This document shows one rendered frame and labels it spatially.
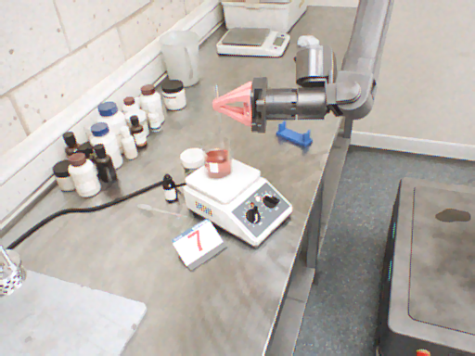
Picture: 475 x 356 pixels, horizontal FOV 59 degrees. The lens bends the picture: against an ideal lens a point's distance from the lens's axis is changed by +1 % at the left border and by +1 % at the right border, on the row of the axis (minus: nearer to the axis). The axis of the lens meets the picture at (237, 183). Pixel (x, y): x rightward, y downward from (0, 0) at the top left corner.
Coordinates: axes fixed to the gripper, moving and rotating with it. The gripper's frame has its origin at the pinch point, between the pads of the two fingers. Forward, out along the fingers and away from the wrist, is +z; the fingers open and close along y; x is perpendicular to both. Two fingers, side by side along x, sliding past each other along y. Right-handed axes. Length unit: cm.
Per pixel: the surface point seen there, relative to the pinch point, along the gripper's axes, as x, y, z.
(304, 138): 23.5, -24.5, -17.1
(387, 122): 85, -133, -64
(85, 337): 24.4, 34.0, 19.6
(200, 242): 23.6, 12.9, 3.9
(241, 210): 19.6, 7.8, -4.0
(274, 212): 22.0, 5.5, -10.4
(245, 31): 21, -97, 5
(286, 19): 19, -105, -11
